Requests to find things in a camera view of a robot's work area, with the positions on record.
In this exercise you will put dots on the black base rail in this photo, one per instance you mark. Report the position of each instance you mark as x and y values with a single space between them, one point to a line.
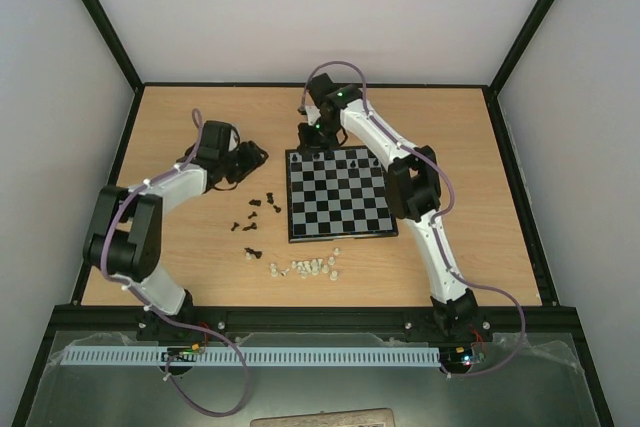
409 324

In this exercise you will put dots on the small circuit board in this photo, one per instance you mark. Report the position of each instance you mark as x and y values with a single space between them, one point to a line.
468 355

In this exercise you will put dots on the light blue cable duct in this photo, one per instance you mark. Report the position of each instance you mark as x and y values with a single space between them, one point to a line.
253 356

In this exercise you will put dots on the black enclosure frame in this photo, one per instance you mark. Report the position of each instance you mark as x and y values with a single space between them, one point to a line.
503 141

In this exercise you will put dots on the white chess pieces cluster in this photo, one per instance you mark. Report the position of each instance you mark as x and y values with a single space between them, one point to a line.
314 266

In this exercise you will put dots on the black and grey chessboard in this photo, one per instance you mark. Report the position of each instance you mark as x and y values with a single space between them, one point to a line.
328 200

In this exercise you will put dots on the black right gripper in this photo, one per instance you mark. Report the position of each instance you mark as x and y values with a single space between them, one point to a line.
310 137

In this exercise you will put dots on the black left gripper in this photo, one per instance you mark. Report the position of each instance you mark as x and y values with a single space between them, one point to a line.
254 158

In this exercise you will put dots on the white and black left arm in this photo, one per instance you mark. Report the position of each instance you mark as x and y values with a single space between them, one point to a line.
124 238

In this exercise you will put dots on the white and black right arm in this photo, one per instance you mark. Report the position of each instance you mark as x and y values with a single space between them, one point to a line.
413 188

